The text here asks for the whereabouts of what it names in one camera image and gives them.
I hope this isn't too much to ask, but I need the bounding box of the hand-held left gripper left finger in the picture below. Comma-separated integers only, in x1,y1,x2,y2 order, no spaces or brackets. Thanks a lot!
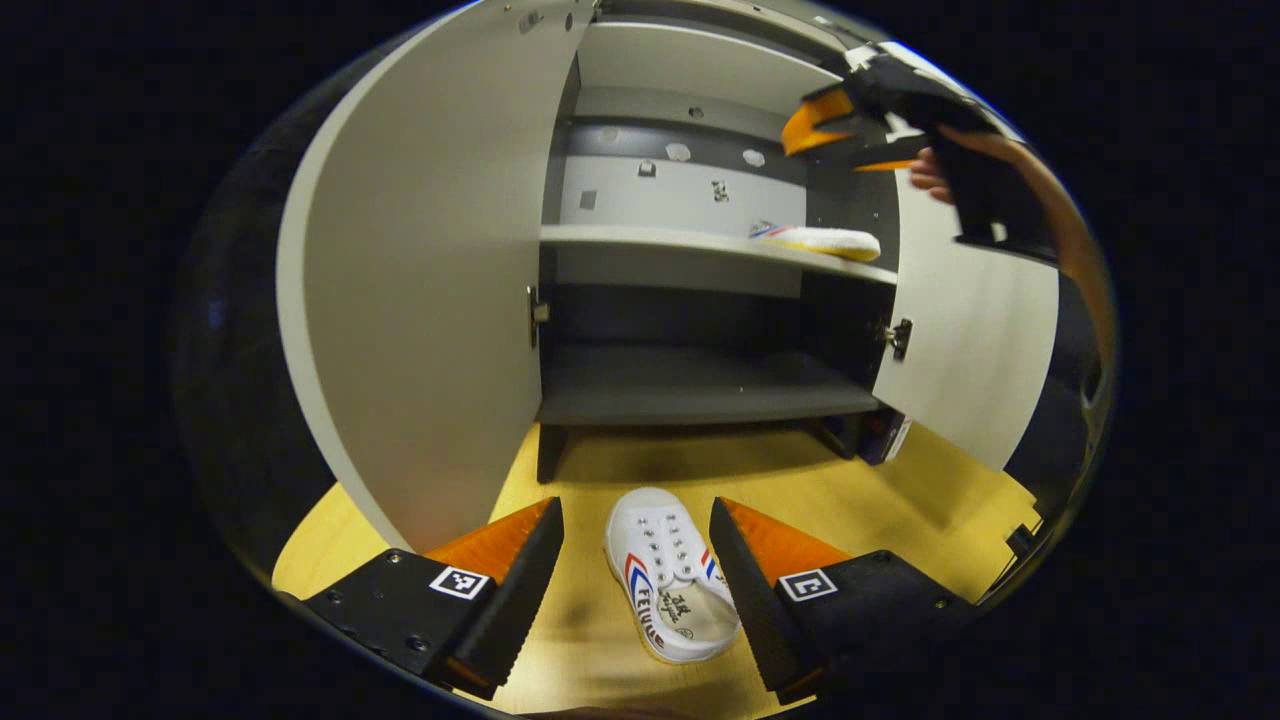
300,497,566,701

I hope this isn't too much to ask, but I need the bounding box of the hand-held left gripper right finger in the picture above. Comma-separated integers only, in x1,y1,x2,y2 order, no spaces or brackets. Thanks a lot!
708,497,981,706

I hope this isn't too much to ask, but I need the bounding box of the white shoe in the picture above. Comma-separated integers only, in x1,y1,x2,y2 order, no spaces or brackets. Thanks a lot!
748,220,883,264
604,487,743,665

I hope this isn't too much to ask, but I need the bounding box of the white cabinet door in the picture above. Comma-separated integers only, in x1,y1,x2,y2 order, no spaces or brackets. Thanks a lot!
275,0,601,556
870,40,1061,473

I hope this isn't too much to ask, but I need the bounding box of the white shoe cabinet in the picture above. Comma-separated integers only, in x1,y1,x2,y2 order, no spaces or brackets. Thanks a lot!
530,0,906,486

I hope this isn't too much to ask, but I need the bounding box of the dark blue book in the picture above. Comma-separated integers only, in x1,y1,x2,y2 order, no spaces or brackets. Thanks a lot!
855,405,914,467

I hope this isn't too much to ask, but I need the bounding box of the black cable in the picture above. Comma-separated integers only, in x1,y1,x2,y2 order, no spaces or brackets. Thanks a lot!
975,515,1046,606

